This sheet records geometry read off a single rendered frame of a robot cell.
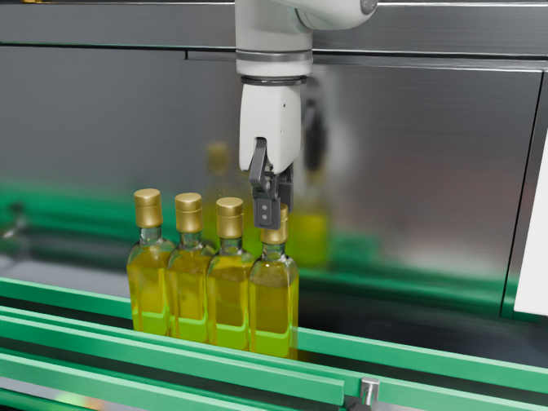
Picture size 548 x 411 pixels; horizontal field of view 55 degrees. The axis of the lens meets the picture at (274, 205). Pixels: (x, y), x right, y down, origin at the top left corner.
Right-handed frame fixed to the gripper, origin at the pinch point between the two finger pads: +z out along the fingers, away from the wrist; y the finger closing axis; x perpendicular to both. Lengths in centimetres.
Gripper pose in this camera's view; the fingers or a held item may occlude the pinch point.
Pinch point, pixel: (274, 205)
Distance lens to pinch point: 65.1
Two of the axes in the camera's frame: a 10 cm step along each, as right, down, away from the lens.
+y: -2.9, 3.4, -8.9
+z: 0.0, 9.3, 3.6
